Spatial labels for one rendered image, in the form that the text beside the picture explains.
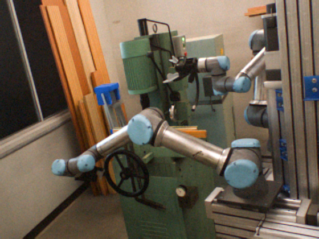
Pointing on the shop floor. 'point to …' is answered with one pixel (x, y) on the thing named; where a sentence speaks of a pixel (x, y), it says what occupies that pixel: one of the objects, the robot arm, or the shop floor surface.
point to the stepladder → (111, 89)
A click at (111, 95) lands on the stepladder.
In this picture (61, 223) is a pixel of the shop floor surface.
